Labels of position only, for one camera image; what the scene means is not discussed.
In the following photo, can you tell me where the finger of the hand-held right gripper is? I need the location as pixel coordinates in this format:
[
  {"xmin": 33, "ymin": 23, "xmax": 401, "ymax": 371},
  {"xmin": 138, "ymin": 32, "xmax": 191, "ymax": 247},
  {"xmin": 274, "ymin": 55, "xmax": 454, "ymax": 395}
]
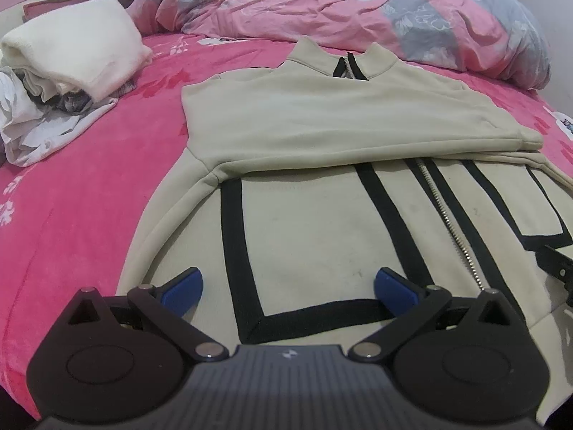
[{"xmin": 536, "ymin": 244, "xmax": 573, "ymax": 307}]

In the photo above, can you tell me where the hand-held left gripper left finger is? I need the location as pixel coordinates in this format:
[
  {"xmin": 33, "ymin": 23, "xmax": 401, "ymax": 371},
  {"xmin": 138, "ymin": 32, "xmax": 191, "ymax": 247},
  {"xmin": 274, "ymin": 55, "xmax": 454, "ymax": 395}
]
[{"xmin": 56, "ymin": 267, "xmax": 229, "ymax": 363}]

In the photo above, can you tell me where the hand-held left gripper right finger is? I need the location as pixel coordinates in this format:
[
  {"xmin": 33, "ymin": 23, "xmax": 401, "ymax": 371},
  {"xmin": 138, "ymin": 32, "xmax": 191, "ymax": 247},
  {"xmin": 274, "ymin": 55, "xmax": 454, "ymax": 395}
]
[{"xmin": 349, "ymin": 267, "xmax": 522, "ymax": 363}]

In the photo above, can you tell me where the beige zip jacket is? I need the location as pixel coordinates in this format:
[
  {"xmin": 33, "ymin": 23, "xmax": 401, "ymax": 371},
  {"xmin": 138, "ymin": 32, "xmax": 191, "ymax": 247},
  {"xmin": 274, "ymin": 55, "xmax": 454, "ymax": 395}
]
[{"xmin": 116, "ymin": 36, "xmax": 573, "ymax": 426}]

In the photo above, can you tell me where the folded white clothes pile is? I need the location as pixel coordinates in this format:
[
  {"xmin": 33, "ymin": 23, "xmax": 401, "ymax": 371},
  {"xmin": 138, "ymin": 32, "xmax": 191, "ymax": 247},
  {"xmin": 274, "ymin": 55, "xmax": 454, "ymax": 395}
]
[{"xmin": 0, "ymin": 0, "xmax": 153, "ymax": 104}]

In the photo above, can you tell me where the pink floral blanket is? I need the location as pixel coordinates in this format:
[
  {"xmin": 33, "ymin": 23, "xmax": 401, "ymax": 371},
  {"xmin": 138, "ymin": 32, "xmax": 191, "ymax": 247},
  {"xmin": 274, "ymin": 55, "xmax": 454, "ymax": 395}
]
[{"xmin": 0, "ymin": 31, "xmax": 573, "ymax": 417}]

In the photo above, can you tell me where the grey plaid cloth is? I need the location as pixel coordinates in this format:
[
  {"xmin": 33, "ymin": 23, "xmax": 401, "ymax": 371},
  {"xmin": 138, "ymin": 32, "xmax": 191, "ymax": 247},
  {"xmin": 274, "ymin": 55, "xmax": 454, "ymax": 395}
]
[{"xmin": 56, "ymin": 83, "xmax": 137, "ymax": 115}]

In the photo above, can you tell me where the pink grey floral duvet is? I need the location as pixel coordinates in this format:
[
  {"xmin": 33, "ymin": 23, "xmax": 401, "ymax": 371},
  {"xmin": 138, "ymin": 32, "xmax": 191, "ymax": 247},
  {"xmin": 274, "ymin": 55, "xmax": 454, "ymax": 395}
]
[{"xmin": 127, "ymin": 0, "xmax": 552, "ymax": 90}]

